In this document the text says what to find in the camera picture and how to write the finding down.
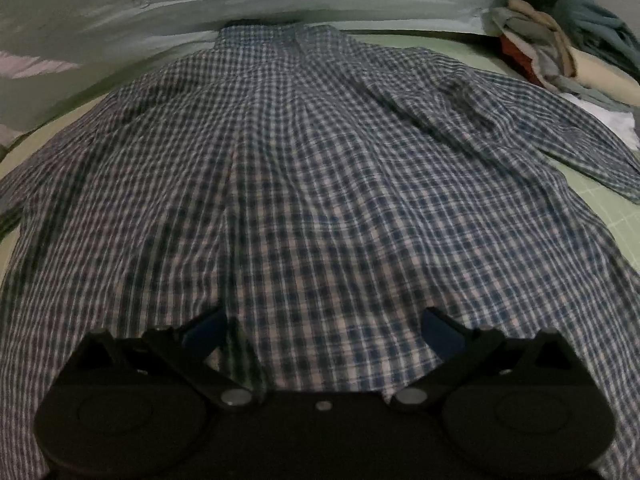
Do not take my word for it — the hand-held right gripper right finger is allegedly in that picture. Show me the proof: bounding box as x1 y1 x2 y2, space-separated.
389 307 587 410

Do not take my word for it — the pile of mixed clothes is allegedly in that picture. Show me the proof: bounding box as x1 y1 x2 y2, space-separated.
481 0 640 151

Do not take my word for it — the blue checked shirt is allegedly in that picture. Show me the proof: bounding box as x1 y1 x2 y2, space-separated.
0 21 640 480

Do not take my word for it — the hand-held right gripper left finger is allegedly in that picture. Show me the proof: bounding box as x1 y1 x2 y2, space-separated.
65 306 257 412

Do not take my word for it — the carrot print bed sheet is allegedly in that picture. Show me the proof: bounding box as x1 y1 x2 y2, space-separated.
0 0 640 148

